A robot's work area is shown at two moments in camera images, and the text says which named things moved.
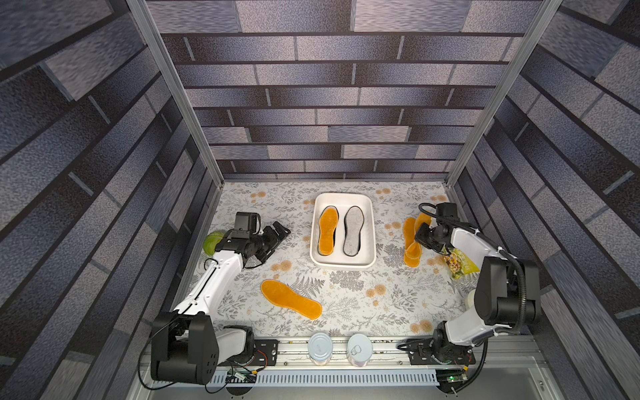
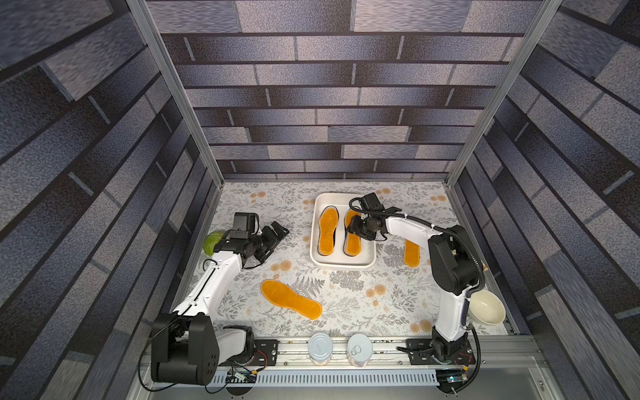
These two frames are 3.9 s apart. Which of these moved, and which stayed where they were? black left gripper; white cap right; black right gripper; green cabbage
Moved: black right gripper
Stayed: green cabbage; black left gripper; white cap right
